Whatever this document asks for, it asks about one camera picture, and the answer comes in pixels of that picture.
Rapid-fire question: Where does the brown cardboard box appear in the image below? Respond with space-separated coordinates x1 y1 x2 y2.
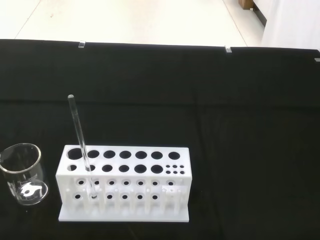
238 0 255 10

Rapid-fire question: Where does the black cloth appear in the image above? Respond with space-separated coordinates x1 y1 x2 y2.
0 38 320 240

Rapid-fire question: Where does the clear glass beaker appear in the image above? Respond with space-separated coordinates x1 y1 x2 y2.
0 142 49 207

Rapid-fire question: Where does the white test tube rack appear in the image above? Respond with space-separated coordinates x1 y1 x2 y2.
56 144 192 223

